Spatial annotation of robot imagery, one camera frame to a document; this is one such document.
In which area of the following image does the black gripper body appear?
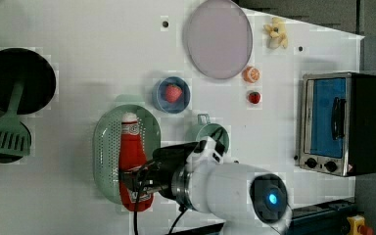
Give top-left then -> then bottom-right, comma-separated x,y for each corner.
119,142 -> 197,200

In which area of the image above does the red plush ketchup bottle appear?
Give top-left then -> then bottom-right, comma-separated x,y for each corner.
118,113 -> 154,212

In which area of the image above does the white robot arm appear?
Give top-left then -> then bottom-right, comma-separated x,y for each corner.
118,137 -> 292,235

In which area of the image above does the green oval strainer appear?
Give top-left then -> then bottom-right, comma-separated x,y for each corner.
92,104 -> 161,205

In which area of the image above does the green mug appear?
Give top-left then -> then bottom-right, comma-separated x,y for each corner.
185,114 -> 229,153

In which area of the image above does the blue bowl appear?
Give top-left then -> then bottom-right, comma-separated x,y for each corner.
152,76 -> 191,114

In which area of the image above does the strawberry toy in bowl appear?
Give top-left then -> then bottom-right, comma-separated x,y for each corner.
165,84 -> 182,103

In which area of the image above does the small red strawberry toy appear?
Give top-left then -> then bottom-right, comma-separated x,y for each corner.
248,91 -> 261,105

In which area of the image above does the orange slice toy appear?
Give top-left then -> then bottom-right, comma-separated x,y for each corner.
242,66 -> 260,83

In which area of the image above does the grey round plate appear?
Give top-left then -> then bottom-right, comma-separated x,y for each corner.
184,0 -> 253,79

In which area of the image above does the green slotted spatula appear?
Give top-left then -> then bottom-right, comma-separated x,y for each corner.
0,81 -> 31,157

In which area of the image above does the black frying pan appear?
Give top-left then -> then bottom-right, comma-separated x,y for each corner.
0,48 -> 56,115

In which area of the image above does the silver toaster oven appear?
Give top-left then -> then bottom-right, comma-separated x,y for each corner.
299,72 -> 376,177

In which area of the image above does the yellow red emergency button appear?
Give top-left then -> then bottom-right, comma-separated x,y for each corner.
347,215 -> 374,235

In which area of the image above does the black cable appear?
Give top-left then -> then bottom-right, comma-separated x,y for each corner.
132,161 -> 161,235

